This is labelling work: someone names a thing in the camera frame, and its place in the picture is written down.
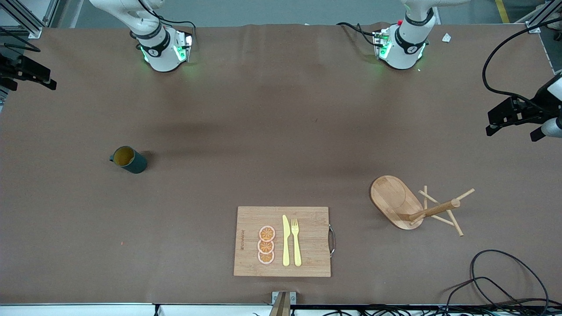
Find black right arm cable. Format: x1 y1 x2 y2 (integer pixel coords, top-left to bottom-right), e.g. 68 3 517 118
0 26 42 52

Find dark teal mug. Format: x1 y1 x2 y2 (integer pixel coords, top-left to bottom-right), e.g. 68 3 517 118
109 146 148 174

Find yellow plastic fork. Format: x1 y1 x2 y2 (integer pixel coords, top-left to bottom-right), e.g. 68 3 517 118
291 218 303 267

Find looped black table cable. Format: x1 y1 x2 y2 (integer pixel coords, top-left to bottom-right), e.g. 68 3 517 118
470 249 550 310

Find wooden mug rack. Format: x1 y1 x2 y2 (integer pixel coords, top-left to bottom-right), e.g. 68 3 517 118
370 175 476 237

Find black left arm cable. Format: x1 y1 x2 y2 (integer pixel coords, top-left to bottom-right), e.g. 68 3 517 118
482 18 562 110

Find black base cable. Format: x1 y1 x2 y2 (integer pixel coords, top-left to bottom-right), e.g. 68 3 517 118
337 22 379 47
151 17 197 44

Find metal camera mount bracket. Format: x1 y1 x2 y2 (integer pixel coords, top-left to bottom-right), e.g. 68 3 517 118
269 291 297 316

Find black right base cable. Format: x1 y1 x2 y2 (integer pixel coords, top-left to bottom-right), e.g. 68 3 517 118
151 17 197 44

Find aluminium frame profile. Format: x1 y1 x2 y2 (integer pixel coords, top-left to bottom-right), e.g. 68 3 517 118
525 0 562 34
0 0 60 39

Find bamboo cutting board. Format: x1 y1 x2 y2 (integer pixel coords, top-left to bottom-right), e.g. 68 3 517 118
233 206 336 278

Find black left base cable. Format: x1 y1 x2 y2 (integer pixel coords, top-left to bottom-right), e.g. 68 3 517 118
337 22 379 47

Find yellow plastic knife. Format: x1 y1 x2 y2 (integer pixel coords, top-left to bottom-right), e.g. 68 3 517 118
282 215 291 267

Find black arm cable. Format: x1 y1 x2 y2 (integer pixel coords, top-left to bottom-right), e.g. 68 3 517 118
0 26 42 52
482 18 562 110

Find brown table mat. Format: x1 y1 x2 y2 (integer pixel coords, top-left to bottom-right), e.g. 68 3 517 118
0 23 562 305

